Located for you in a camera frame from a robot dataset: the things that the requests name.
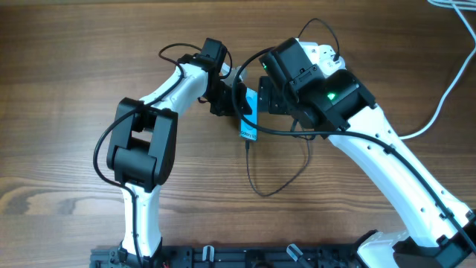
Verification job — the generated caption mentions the black USB charging cable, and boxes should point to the black USB charging cable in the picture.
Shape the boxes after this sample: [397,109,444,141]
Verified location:
[244,17,341,197]

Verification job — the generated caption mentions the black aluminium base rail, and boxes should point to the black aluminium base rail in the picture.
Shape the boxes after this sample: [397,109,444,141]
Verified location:
[89,243,361,268]

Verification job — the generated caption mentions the white power strip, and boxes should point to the white power strip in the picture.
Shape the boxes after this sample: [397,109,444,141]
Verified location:
[299,42,344,70]

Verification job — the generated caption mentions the white USB charger plug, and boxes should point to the white USB charger plug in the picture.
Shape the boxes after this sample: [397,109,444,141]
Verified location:
[319,57,346,77]

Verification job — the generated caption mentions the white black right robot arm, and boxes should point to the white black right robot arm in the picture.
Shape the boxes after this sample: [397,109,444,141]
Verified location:
[260,38,475,267]

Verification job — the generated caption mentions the white power strip cord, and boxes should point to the white power strip cord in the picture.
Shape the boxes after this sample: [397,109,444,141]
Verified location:
[399,0,476,141]

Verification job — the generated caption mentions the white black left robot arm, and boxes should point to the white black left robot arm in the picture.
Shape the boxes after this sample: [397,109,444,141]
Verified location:
[100,38,235,267]

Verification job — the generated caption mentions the blue screen Galaxy smartphone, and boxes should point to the blue screen Galaxy smartphone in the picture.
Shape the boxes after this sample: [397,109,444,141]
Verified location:
[239,88,258,141]

